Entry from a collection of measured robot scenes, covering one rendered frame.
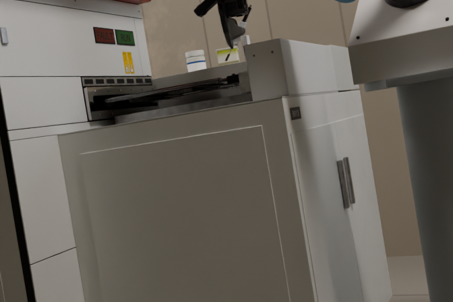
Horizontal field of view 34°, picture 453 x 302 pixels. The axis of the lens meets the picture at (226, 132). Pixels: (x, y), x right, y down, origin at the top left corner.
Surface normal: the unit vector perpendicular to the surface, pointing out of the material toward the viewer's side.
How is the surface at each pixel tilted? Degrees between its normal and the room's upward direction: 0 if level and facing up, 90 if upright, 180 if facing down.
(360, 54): 90
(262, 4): 90
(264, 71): 90
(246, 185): 90
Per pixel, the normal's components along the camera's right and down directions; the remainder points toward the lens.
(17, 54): 0.92, -0.14
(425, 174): -0.68, 0.12
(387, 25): -0.46, -0.66
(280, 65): -0.36, 0.07
